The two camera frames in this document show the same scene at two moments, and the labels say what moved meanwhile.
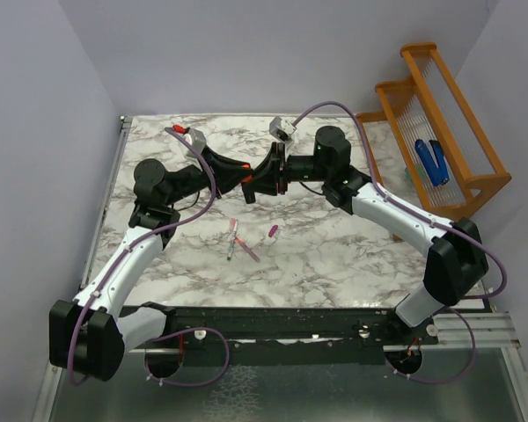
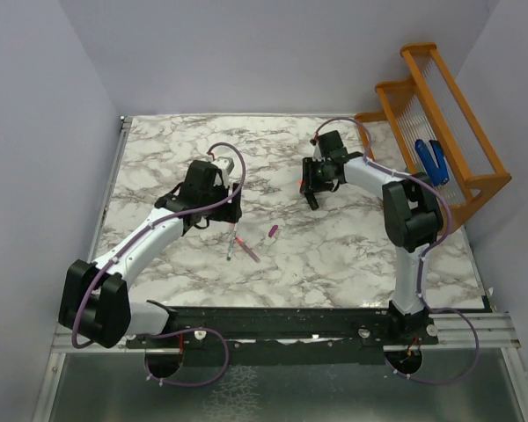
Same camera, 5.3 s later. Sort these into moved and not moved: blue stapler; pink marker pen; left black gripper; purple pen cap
Moved: left black gripper
Not moved: pink marker pen; purple pen cap; blue stapler
